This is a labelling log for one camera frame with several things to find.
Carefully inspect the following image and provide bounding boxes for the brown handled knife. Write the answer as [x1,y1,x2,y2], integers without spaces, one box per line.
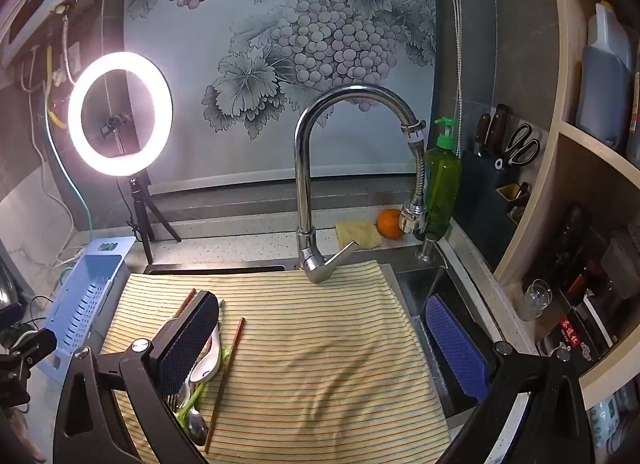
[487,104,510,155]
[472,112,494,157]

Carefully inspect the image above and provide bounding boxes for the metal spoon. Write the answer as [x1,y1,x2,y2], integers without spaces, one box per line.
[186,406,209,448]

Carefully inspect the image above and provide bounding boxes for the yellow striped cloth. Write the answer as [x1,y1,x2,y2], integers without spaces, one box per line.
[100,260,453,464]

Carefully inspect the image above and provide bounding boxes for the green dish soap bottle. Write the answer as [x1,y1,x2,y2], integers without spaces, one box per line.
[422,116,463,239]

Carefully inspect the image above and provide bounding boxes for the dark liquid jug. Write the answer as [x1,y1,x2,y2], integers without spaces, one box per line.
[575,1,633,152]

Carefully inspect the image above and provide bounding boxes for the steel sink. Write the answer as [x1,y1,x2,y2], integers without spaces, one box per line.
[390,264,506,420]

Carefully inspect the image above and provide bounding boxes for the blind bead cord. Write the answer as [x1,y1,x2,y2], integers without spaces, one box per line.
[444,0,464,155]

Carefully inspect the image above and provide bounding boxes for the yellow sponge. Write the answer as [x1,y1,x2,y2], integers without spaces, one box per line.
[334,220,383,249]

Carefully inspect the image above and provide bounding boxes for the dark bottle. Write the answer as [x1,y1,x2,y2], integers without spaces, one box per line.
[549,201,594,291]

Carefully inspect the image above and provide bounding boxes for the red label box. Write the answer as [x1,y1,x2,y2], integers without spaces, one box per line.
[537,304,617,366]

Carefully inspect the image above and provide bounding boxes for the colourful utensils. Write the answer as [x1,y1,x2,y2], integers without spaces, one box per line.
[172,289,197,319]

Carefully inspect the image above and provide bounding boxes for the green hose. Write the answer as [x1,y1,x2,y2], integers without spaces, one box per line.
[42,88,90,251]

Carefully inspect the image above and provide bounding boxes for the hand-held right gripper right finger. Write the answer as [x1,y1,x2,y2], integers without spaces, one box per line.
[424,294,598,464]

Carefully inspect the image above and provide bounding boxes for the white cable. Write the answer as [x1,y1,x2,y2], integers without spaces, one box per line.
[27,94,83,267]

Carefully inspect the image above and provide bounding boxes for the white ceramic spoon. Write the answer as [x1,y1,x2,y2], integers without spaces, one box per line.
[189,326,224,386]

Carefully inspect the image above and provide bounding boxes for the black tripod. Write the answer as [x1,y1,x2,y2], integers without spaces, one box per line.
[117,176,182,265]

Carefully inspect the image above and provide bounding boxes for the red-tipped brown chopstick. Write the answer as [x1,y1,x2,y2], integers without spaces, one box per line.
[204,317,246,451]

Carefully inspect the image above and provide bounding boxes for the green plastic spoon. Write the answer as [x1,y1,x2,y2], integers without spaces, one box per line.
[174,348,236,422]

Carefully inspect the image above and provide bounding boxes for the metal fork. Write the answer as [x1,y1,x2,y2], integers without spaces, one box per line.
[164,383,192,416]

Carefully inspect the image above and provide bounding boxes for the black handled scissors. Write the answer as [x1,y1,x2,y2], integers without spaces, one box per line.
[495,123,542,169]

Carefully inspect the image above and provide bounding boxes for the water heater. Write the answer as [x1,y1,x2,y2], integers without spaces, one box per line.
[0,0,108,69]

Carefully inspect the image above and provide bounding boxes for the blue plastic basket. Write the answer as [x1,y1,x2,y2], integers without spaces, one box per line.
[47,236,137,372]

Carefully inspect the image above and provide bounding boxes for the grape print blind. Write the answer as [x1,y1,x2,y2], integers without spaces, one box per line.
[124,0,437,185]

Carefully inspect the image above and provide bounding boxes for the dark knife block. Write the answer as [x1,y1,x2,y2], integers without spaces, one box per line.
[452,149,532,265]

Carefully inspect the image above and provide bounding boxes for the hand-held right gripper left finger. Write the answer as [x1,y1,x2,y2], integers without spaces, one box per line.
[52,290,223,464]

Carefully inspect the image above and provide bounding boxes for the yellow hose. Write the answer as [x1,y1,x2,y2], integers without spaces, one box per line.
[45,45,67,131]

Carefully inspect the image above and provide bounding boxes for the ring light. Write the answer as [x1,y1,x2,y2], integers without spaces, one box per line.
[67,51,175,177]

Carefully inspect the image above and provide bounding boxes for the flexible faucet sprayer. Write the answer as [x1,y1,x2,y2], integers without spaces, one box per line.
[398,121,430,235]

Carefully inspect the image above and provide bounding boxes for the chrome faucet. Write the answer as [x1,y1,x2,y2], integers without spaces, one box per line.
[294,84,427,285]

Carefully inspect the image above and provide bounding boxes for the metal sink knob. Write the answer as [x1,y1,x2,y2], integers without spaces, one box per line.
[417,232,442,265]

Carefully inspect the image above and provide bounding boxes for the clear glass cup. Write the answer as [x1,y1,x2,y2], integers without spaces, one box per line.
[517,279,553,322]

